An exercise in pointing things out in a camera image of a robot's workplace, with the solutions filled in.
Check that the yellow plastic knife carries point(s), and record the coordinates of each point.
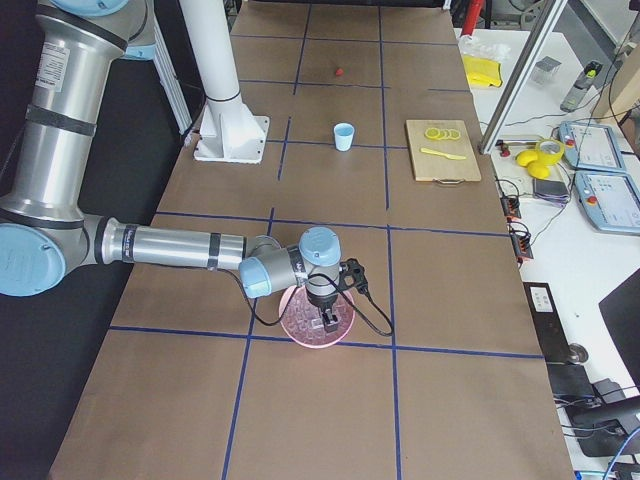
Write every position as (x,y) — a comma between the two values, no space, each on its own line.
(449,156)

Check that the yellow tape roll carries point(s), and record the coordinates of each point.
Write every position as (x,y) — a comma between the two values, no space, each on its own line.
(549,151)

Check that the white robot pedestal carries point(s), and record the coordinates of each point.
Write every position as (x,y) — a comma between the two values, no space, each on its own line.
(229,131)

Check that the clear plastic wrap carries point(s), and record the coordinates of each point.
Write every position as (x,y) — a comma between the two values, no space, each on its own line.
(476,47)

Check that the teach pendant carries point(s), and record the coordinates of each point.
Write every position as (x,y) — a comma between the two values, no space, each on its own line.
(610,201)
(591,146)

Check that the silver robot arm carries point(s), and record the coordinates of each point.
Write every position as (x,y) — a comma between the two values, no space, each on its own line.
(44,234)

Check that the wooden cutting board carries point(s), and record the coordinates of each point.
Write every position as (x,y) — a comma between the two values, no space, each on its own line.
(429,168)

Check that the aluminium frame post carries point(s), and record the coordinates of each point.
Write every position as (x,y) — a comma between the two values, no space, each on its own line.
(544,26)

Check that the yellow cloth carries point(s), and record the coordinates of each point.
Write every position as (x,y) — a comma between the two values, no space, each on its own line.
(482,72)

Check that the pink bowl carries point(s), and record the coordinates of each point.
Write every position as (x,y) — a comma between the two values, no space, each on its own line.
(303,322)

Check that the light blue cup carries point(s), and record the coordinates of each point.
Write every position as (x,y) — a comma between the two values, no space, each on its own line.
(343,136)

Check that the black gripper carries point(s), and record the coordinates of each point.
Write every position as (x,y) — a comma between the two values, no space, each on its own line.
(322,301)

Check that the lower teach pendant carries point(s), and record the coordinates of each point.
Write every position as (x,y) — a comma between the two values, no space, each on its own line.
(610,201)

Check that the dark phone stack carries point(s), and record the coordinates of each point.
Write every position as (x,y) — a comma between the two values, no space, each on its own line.
(553,191)

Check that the lemon slices row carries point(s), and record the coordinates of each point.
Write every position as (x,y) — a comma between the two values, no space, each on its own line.
(442,134)

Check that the upper teach pendant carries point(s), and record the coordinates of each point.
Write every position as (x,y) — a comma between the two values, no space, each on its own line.
(591,146)

